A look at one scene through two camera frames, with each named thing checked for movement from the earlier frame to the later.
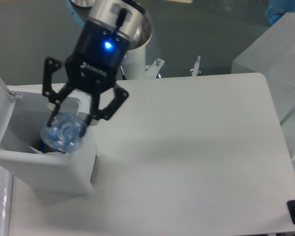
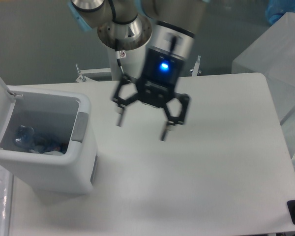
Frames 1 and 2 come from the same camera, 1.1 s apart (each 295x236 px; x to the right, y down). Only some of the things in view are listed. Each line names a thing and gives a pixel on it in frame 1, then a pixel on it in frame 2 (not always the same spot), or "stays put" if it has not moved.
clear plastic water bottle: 64,133 → 25,138
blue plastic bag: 275,9 stays put
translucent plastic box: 279,55 stays put
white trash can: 17,115 stays put
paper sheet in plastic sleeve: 1,200 stays put
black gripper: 98,52 → 162,73
